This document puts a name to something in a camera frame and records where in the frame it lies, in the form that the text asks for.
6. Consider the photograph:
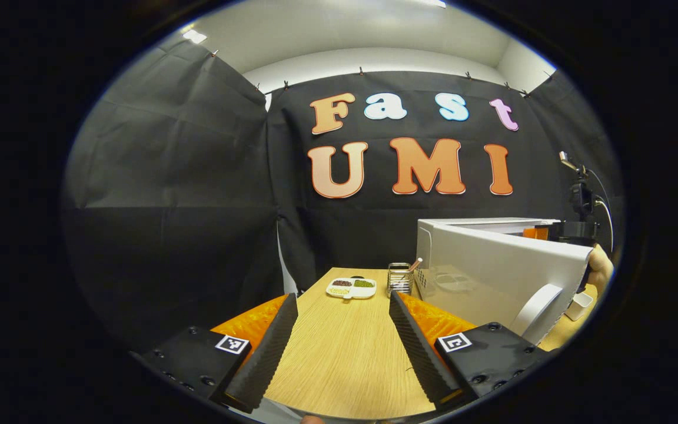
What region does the white rectangular food container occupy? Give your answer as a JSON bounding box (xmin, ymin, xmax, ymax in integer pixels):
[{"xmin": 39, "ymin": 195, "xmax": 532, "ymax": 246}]
[{"xmin": 563, "ymin": 291, "xmax": 594, "ymax": 322}]

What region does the black backdrop cloth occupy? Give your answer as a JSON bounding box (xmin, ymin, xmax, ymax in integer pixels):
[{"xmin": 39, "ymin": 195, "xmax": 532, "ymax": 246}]
[{"xmin": 61, "ymin": 40, "xmax": 625, "ymax": 354}]

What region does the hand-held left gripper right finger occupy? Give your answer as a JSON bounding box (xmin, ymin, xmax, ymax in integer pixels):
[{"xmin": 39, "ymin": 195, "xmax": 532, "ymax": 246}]
[{"xmin": 388, "ymin": 290, "xmax": 553, "ymax": 413}]

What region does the metal mesh utensil holder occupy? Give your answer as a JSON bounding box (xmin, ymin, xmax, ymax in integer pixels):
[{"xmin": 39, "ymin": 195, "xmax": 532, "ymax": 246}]
[{"xmin": 387, "ymin": 262, "xmax": 415, "ymax": 297}]

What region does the row of black cloth clips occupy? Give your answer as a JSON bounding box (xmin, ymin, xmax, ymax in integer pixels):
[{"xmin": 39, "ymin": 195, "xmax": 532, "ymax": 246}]
[{"xmin": 210, "ymin": 48, "xmax": 554, "ymax": 100}]

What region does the thin gripper cable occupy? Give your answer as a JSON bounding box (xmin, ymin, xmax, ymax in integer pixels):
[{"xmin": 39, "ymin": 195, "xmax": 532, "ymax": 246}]
[{"xmin": 585, "ymin": 168, "xmax": 616, "ymax": 255}]

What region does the white divided sauce plate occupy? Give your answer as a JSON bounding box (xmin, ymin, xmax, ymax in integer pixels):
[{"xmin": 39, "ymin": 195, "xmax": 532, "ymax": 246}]
[{"xmin": 325, "ymin": 276, "xmax": 378, "ymax": 300}]

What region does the white microwave oven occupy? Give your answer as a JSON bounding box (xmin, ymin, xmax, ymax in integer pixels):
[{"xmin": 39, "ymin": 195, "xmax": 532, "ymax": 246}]
[{"xmin": 415, "ymin": 217, "xmax": 594, "ymax": 347}]

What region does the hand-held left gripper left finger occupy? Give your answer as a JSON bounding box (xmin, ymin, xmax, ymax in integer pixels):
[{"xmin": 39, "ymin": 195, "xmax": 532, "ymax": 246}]
[{"xmin": 129, "ymin": 292, "xmax": 300, "ymax": 415}]

